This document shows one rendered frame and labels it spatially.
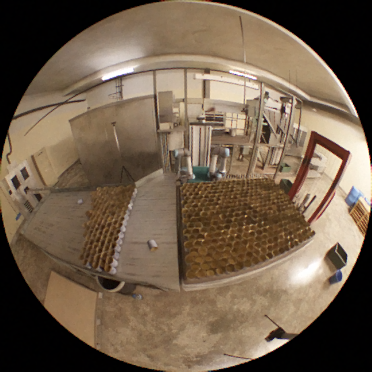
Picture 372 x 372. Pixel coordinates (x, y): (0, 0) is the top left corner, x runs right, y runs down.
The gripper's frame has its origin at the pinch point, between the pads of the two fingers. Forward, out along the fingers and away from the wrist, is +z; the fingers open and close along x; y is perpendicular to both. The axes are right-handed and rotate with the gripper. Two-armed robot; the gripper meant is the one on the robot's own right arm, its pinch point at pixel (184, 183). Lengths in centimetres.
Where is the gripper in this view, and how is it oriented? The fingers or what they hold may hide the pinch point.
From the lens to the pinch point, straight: 154.4
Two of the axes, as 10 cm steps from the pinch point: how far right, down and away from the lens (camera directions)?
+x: -9.9, 1.2, -0.9
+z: 1.4, 5.9, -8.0
